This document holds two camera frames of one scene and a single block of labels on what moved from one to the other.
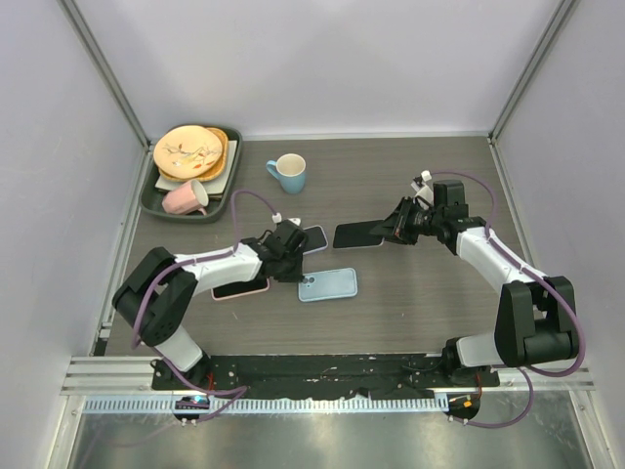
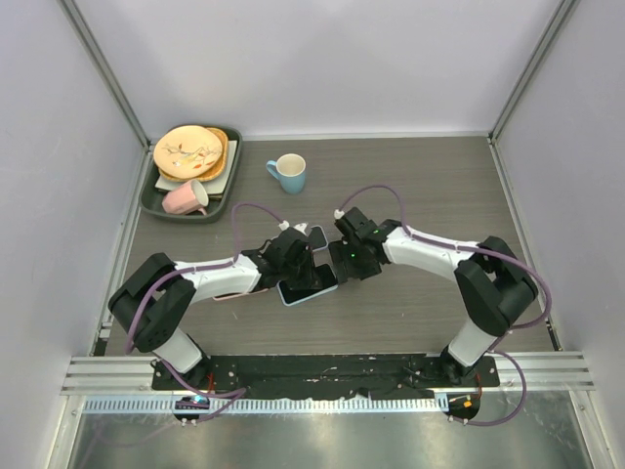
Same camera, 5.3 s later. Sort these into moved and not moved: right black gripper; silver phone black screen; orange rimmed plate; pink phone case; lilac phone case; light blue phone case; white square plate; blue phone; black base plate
Moved: right black gripper; light blue phone case; silver phone black screen
Not moved: lilac phone case; orange rimmed plate; black base plate; blue phone; pink phone case; white square plate
